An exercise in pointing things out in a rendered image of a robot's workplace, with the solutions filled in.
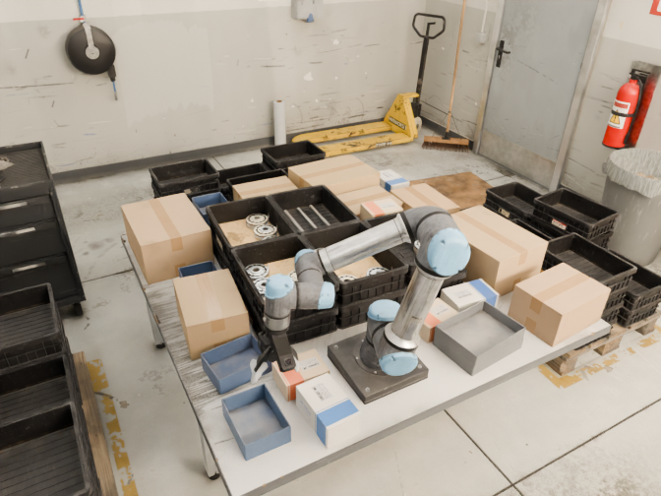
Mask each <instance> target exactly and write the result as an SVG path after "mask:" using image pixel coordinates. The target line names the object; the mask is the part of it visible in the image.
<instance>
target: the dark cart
mask: <svg viewBox="0 0 661 496"><path fill-rule="evenodd" d="M0 156H5V157H6V158H7V159H8V160H9V162H10V163H13V164H14V165H12V166H9V167H7V168H5V169H3V170H2V171H3V172H1V175H6V178H5V180H3V181H2V182H1V183H0V187H1V188H0V294H2V293H6V292H10V291H14V290H18V289H22V288H26V287H31V286H35V285H39V284H43V283H47V282H49V283H50V284H51V287H52V292H53V297H54V301H55V302H56V303H57V306H58V308H59V307H63V306H67V305H70V304H72V305H73V307H74V308H73V309H74V310H75V312H76V314H77V316H80V315H83V310H82V305H81V303H80V302H81V301H86V297H85V293H84V289H83V286H82V282H81V278H80V275H79V271H78V267H77V264H76V260H75V256H74V253H73V249H72V245H71V242H70V238H69V234H68V231H67V227H66V224H65V220H64V217H63V214H62V210H61V207H60V203H59V199H58V196H57V192H56V189H55V185H54V181H53V178H52V174H51V171H50V167H49V163H48V160H47V156H46V153H45V149H44V145H43V142H42V141H39V142H32V143H25V144H18V145H12V146H5V147H0Z"/></svg>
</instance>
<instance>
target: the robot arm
mask: <svg viewBox="0 0 661 496"><path fill-rule="evenodd" d="M415 241H419V243H420V246H419V249H418V251H417V254H416V256H415V259H414V262H415V264H416V266H417V268H416V270H415V272H414V275H413V277H412V279H411V281H410V284H409V286H408V288H407V290H406V292H405V294H404V297H403V299H402V301H401V304H400V305H399V304H398V303H396V302H394V301H391V300H378V301H375V302H374V303H373V304H371V305H370V307H369V311H368V313H367V315H368V320H367V332H366V338H365V339H364V340H363V342H362V344H361V346H360V358H361V360H362V361H363V362H364V364H366V365H367V366H368V367H370V368H372V369H375V370H381V371H384V372H385V373H386V374H389V375H393V376H399V375H404V374H406V373H409V372H411V371H412V370H413V369H414V368H415V367H416V366H417V363H418V360H417V356H416V354H415V352H416V349H417V347H418V345H419V343H420V336H419V332H420V330H421V328H422V326H423V324H424V322H425V319H426V317H427V315H428V313H429V311H430V309H431V307H432V305H433V303H434V300H435V298H436V296H437V294H438V292H439V290H440V288H441V286H442V284H443V282H444V279H448V278H450V277H451V276H452V275H454V274H457V273H458V271H459V270H462V269H463V268H464V267H465V266H466V264H467V263H468V260H469V257H470V247H469V244H468V242H467V239H466V237H465V235H464V234H463V233H462V232H461V231H460V229H459V228H458V226H457V224H456V223H455V221H454V220H453V218H452V216H451V214H450V213H449V212H448V211H446V210H445V209H443V208H440V207H436V206H421V207H416V208H413V209H409V210H407V211H404V212H401V213H399V214H397V217H396V218H395V219H392V220H390V221H387V222H385V223H383V224H380V225H378V226H375V227H373V228H371V229H368V230H366V231H364V232H361V233H359V234H356V235H354V236H352V237H349V238H347V239H344V240H342V241H340V242H337V243H335V244H333V245H331V246H329V247H326V248H324V249H321V250H319V251H317V252H315V251H313V250H311V249H304V250H301V251H299V252H298V253H297V254H296V256H295V259H294V263H295V266H294V268H295V272H296V276H297V281H298V282H293V280H292V278H291V277H289V276H287V275H285V276H284V275H283V274H276V275H272V276H270V277H269V278H268V280H267V283H266V290H265V317H263V320H264V324H265V326H264V328H265V330H264V331H263V332H261V333H258V348H259V350H260V351H261V353H262V354H261V355H260V356H259V357H258V360H255V359H252V361H251V363H250V366H251V370H252V376H251V385H254V384H256V383H257V382H258V380H259V378H260V377H261V376H262V373H263V372H264V371H265V370H267V368H268V365H267V362H268V361H269V362H272V363H274V362H275V361H276V362H277V365H278V368H279V371H280V372H282V373H283V372H287V371H291V370H293V369H294V370H295V371H296V372H298V371H299V361H298V360H299V359H298V355H297V352H296V350H295V349H294V348H293V347H292V346H290V344H289V341H288V338H287V335H286V332H287V331H288V327H289V324H290V313H291V309H318V310H320V309H325V308H332V306H333V304H334V287H333V284H332V283H331V282H326V281H325V282H324V279H323V276H324V275H326V274H328V273H331V272H333V271H336V270H338V269H341V268H343V267H346V266H348V265H350V264H353V263H355V262H358V261H360V260H363V259H365V258H367V257H370V256H372V255H375V254H377V253H380V252H382V251H385V250H387V249H389V248H391V247H393V246H396V245H398V244H401V243H403V242H408V243H412V242H415ZM259 341H261V344H259Z"/></svg>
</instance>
